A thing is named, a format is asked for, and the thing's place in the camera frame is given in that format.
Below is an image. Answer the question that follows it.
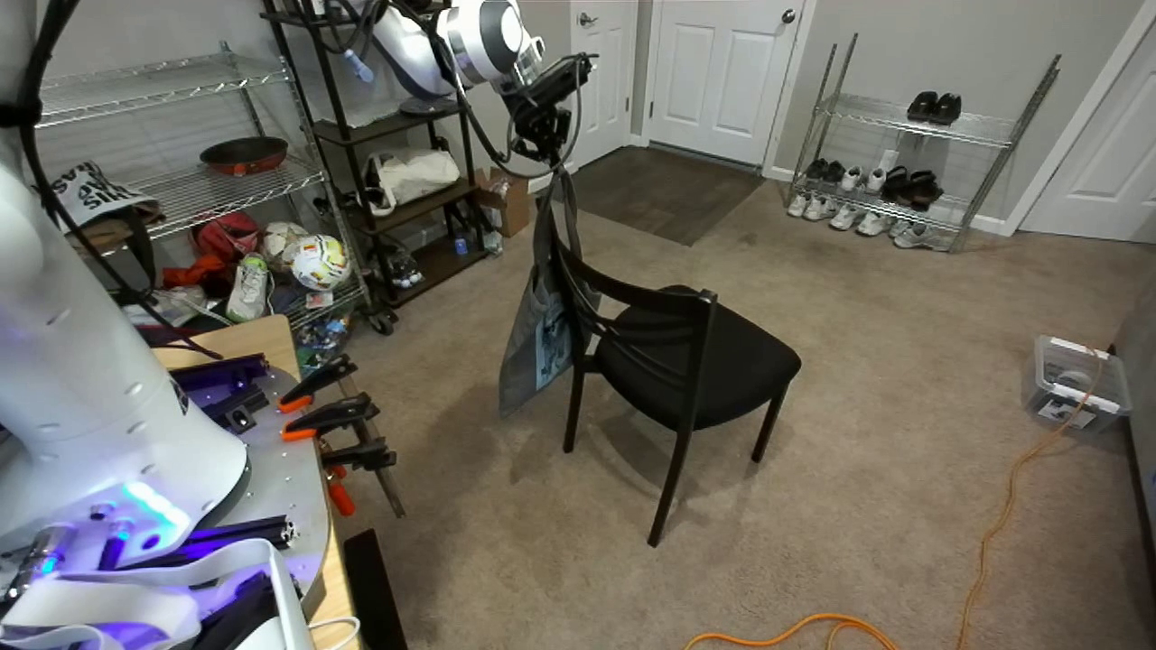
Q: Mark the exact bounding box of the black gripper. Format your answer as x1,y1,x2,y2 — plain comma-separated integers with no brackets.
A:
502,55,593,161

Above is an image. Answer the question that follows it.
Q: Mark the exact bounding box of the grey tote bag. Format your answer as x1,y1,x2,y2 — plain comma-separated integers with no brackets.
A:
499,199,575,412

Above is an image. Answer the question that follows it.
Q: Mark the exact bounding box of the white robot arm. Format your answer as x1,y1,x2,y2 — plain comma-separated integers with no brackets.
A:
0,0,593,563

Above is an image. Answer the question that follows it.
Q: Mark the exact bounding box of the black wooden chair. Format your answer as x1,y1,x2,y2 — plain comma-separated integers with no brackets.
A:
539,201,803,544

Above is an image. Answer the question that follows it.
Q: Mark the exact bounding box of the cardboard box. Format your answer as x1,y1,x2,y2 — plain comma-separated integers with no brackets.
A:
476,171,529,237

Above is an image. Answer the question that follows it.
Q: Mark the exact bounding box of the dark brown door mat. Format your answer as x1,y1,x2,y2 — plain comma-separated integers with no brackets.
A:
575,147,761,247

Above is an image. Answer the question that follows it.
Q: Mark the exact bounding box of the black metal shelf unit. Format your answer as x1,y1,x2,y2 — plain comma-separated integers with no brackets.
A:
261,0,486,335

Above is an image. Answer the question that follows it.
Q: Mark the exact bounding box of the white entry door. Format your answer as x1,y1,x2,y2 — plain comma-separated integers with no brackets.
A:
645,0,803,167

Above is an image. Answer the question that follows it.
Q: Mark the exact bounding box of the soccer ball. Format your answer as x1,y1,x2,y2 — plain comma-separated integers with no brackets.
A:
287,235,351,292

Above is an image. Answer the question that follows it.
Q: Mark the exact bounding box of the red frying pan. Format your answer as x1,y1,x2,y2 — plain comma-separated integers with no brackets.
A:
202,138,287,177

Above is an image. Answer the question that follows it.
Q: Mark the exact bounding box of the black orange bar clamp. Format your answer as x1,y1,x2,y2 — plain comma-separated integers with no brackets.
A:
278,354,357,415

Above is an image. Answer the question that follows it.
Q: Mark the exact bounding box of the black shoes top shelf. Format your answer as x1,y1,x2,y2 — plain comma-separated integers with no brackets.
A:
905,90,962,125

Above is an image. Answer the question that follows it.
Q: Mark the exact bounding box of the white interior door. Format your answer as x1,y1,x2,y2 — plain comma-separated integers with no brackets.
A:
1017,0,1156,247

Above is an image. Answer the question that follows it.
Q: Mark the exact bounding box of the silver wire shelf unit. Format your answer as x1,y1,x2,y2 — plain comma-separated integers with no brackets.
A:
34,49,357,332

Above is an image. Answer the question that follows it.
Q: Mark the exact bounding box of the wire shoe rack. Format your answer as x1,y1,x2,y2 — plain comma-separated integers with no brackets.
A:
782,36,1058,253

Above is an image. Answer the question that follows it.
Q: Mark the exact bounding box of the orange extension cord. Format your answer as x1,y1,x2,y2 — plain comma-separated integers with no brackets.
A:
683,426,1087,650

